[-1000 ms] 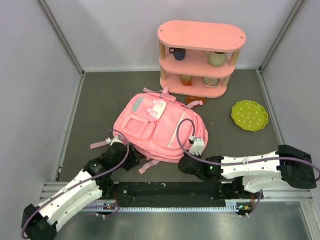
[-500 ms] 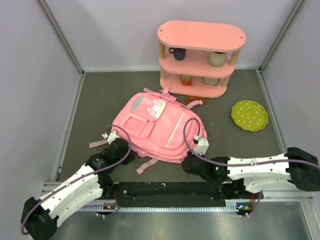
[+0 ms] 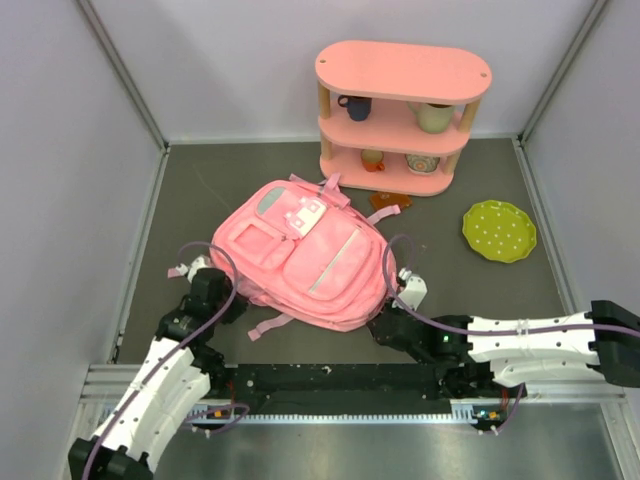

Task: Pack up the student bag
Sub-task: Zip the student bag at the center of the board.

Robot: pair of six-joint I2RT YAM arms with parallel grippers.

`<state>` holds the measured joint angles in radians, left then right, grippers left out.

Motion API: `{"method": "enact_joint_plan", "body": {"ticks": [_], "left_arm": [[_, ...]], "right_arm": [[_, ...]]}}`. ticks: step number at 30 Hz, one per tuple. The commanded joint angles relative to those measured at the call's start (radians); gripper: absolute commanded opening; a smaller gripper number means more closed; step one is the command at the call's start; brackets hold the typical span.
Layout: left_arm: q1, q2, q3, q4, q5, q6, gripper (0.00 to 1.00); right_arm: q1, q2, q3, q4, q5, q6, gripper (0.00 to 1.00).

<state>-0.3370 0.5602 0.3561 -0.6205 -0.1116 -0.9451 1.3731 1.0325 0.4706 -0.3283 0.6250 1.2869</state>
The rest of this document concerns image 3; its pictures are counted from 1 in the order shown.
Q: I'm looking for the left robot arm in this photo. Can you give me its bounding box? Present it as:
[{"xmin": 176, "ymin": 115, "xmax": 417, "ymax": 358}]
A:
[{"xmin": 68, "ymin": 267, "xmax": 246, "ymax": 479}]

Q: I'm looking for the orange cup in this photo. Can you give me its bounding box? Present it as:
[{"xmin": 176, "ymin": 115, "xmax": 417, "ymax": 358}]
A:
[{"xmin": 360, "ymin": 149, "xmax": 385, "ymax": 172}]

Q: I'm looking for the green polka dot plate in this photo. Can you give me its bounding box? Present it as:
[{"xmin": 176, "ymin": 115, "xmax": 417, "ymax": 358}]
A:
[{"xmin": 462, "ymin": 200, "xmax": 537, "ymax": 264}]

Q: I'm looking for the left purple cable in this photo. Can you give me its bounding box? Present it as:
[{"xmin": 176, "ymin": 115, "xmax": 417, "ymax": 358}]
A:
[{"xmin": 84, "ymin": 241, "xmax": 251, "ymax": 480}]

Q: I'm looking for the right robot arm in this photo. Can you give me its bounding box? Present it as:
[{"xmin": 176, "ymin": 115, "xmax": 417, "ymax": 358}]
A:
[{"xmin": 367, "ymin": 300, "xmax": 639, "ymax": 398}]

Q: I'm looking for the brown leather wallet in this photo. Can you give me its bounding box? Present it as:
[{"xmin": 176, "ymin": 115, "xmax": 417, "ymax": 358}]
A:
[{"xmin": 369, "ymin": 192, "xmax": 412, "ymax": 211}]

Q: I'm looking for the beige ceramic mug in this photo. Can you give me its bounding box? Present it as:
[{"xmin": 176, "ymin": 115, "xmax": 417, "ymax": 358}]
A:
[{"xmin": 407, "ymin": 102, "xmax": 455, "ymax": 134}]

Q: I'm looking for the dark blue mug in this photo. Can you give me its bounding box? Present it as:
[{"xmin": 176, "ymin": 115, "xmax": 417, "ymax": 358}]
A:
[{"xmin": 337, "ymin": 95, "xmax": 372, "ymax": 122}]

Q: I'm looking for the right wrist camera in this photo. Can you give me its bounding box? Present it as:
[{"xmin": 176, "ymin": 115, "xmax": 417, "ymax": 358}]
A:
[{"xmin": 397, "ymin": 268, "xmax": 428, "ymax": 310}]

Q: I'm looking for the purple cable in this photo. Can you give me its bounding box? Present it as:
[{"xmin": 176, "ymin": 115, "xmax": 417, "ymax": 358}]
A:
[
  {"xmin": 382, "ymin": 233, "xmax": 640, "ymax": 434},
  {"xmin": 84, "ymin": 241, "xmax": 251, "ymax": 480}
]

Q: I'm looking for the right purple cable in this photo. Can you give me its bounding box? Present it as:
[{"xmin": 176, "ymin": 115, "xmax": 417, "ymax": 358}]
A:
[{"xmin": 382, "ymin": 233, "xmax": 640, "ymax": 434}]

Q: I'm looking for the patterned flower-shaped bowl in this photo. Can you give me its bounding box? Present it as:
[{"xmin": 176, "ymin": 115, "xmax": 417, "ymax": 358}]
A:
[{"xmin": 405, "ymin": 154, "xmax": 441, "ymax": 175}]

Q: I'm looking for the pink three-tier wooden shelf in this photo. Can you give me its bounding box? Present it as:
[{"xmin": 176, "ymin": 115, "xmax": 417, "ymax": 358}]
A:
[{"xmin": 315, "ymin": 40, "xmax": 492, "ymax": 197}]

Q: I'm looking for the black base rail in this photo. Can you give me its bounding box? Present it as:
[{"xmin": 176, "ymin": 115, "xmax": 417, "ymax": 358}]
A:
[{"xmin": 208, "ymin": 363, "xmax": 518, "ymax": 415}]

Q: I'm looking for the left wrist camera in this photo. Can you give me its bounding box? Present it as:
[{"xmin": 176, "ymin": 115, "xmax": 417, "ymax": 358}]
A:
[{"xmin": 176, "ymin": 255, "xmax": 211, "ymax": 282}]

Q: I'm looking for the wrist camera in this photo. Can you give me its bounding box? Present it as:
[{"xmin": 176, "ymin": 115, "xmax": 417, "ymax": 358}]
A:
[
  {"xmin": 176, "ymin": 255, "xmax": 211, "ymax": 282},
  {"xmin": 397, "ymin": 268, "xmax": 428, "ymax": 310}
]

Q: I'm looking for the white cable duct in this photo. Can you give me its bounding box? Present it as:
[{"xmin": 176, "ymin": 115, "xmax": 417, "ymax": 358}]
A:
[{"xmin": 183, "ymin": 400, "xmax": 508, "ymax": 430}]

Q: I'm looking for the pink student backpack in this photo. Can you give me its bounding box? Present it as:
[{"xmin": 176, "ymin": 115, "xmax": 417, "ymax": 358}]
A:
[{"xmin": 205, "ymin": 175, "xmax": 401, "ymax": 341}]

